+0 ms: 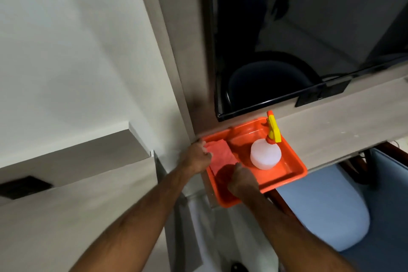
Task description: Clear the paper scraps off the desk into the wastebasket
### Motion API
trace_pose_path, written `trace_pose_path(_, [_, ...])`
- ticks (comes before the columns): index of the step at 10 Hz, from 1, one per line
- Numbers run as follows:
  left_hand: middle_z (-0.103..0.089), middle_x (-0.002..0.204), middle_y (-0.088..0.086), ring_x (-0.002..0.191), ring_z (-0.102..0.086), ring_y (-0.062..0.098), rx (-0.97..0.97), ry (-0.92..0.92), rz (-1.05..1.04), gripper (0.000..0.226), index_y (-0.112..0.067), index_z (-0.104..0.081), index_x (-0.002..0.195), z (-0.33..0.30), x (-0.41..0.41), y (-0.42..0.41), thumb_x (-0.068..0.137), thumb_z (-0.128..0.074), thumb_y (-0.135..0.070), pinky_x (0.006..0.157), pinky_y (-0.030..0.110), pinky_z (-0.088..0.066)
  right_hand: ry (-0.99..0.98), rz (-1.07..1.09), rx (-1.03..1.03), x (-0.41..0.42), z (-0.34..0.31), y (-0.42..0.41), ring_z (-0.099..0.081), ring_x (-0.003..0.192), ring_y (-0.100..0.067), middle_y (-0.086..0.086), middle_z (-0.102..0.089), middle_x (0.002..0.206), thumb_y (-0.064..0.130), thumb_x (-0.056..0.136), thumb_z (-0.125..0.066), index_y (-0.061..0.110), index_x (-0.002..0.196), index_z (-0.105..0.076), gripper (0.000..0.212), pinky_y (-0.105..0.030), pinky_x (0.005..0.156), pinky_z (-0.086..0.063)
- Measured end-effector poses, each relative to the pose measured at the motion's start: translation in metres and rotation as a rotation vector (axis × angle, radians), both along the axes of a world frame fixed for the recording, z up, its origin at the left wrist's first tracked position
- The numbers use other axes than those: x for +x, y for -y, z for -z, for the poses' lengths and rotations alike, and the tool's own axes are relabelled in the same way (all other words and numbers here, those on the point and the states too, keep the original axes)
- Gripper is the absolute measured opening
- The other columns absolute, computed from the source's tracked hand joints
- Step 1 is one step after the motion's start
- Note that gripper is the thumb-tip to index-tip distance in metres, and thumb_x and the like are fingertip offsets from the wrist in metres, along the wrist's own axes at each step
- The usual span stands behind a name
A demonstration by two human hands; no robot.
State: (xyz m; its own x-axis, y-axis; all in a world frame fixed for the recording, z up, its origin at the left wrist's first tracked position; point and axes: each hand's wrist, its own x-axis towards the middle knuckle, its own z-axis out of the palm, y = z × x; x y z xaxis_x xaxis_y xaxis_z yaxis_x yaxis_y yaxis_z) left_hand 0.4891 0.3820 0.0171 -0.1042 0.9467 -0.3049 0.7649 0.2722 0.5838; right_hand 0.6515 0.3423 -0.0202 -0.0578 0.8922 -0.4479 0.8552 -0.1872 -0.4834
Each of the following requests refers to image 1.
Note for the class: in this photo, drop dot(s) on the person's left hand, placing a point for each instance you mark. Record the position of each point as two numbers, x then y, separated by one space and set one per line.
196 158

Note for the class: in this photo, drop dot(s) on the black television screen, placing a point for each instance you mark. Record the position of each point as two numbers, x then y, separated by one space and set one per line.
255 26

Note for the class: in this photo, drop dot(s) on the person's dark sandal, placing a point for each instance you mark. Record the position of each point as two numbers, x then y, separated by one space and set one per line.
239 267

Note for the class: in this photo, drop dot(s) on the person's right forearm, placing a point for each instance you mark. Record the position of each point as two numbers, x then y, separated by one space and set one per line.
293 240

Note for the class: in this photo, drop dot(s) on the person's left forearm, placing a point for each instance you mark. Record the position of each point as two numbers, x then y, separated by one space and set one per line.
134 227

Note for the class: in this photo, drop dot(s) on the white spray bottle yellow trigger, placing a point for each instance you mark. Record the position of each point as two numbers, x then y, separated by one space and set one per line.
265 154

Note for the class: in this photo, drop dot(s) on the beige wall-mounted shelf desk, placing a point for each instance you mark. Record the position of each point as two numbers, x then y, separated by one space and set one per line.
334 131

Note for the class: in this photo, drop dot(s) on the black wall outlet plate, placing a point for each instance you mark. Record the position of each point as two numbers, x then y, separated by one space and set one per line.
322 93
22 187

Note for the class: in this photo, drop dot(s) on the orange plastic tray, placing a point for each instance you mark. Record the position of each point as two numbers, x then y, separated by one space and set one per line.
287 169

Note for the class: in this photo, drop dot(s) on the orange cleaning cloth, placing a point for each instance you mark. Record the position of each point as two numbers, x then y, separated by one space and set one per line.
221 155

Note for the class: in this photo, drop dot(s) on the blue upholstered wooden chair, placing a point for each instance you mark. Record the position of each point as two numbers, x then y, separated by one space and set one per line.
334 205

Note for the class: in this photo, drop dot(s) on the person's right hand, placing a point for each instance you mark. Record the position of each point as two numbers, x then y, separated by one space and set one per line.
243 182

